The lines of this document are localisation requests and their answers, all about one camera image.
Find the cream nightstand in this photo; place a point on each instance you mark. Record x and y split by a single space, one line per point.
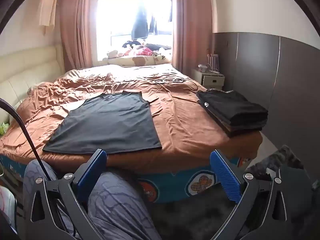
212 80

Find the white cup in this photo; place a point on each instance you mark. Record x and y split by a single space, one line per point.
202 68

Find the black tank top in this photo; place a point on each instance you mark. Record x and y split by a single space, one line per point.
105 122

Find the white power strip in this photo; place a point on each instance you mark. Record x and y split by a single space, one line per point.
216 72

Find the beige hanging cloth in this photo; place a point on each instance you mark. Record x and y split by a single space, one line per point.
48 10

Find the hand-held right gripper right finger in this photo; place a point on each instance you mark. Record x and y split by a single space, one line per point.
225 177

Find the blue printed bed skirt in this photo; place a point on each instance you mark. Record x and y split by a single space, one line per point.
175 182

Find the dark hanging garment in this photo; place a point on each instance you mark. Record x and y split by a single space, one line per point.
153 26

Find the striped bag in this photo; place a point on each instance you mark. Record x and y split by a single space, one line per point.
213 62

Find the bed with brown sheet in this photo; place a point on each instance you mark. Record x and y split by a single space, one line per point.
187 120

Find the cream padded headboard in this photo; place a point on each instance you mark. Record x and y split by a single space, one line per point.
25 72

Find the green packet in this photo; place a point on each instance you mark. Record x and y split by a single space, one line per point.
3 128

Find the window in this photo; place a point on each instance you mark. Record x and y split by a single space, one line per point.
115 17

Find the pink curtain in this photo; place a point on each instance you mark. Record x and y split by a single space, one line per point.
75 30
192 30

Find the person's left leg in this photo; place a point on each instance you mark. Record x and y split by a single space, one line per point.
32 172

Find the stack of dark clothes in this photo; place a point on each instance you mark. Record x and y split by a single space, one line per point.
232 110

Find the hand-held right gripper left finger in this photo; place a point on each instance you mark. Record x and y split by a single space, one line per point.
92 175

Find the dark hanging coat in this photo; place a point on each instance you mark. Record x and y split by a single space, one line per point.
139 20

